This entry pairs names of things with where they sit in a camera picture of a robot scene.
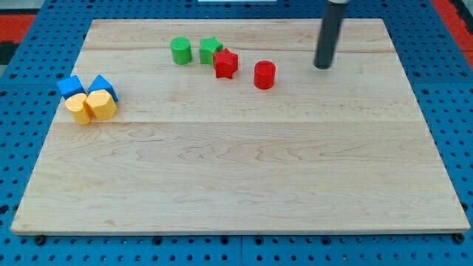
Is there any green star block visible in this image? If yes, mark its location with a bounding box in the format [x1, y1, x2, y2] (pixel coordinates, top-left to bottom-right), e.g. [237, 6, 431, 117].
[199, 36, 223, 66]

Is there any light wooden board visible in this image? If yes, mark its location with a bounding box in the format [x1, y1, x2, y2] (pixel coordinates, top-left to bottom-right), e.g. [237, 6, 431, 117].
[11, 18, 470, 236]

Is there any red star block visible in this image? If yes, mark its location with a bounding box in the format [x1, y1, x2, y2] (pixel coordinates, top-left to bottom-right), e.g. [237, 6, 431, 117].
[213, 48, 239, 79]

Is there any yellow hexagon block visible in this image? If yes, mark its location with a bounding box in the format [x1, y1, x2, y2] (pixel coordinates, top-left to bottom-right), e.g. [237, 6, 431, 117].
[86, 89, 118, 120]

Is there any red cylinder block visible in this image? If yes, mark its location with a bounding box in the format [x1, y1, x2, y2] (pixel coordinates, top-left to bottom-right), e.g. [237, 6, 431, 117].
[253, 61, 276, 89]

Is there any green cylinder block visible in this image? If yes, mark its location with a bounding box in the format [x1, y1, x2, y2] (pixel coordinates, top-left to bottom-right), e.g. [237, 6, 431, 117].
[170, 36, 192, 65]

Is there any blue triangle block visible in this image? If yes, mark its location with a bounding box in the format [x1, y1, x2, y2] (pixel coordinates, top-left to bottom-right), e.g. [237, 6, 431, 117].
[87, 75, 118, 102]

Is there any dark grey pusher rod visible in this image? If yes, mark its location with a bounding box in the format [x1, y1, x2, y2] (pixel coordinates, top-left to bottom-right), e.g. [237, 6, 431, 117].
[313, 0, 350, 69]

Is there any yellow rounded block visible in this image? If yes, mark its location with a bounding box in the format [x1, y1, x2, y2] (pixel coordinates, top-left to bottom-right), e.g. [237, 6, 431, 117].
[64, 93, 91, 125]

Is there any blue cube block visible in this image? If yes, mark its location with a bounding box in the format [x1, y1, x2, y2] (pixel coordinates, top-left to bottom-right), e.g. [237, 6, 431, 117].
[57, 75, 86, 100]

